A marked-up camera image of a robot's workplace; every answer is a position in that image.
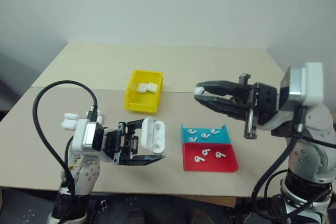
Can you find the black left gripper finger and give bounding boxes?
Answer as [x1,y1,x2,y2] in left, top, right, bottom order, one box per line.
[127,118,145,131]
[130,154,166,167]

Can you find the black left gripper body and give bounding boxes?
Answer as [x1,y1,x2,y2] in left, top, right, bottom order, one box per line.
[104,121,140,166]

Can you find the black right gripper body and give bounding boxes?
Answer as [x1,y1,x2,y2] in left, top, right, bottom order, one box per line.
[232,72,279,140]

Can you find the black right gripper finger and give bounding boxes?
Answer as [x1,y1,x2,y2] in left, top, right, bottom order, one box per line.
[193,94,248,122]
[196,79,247,98]

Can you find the yellow plastic bin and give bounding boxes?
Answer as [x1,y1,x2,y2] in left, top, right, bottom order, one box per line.
[124,69,165,114]

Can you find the blue plastic tray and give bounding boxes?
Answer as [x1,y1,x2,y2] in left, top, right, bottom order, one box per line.
[180,123,232,145]

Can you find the dark brown rounded shape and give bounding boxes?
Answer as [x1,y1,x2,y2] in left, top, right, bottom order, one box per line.
[123,208,145,224]

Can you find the red plastic tray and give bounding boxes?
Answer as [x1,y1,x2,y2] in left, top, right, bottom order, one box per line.
[182,142,239,173]

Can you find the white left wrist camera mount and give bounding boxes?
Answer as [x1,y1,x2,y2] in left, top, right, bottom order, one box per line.
[71,119,106,154]

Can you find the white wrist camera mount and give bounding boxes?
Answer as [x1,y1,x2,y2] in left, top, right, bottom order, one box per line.
[279,62,324,110]
[71,119,106,154]

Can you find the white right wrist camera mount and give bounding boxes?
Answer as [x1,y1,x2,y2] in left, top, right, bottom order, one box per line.
[279,62,324,110]

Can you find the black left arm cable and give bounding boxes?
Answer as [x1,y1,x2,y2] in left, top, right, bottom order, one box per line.
[32,80,102,199]

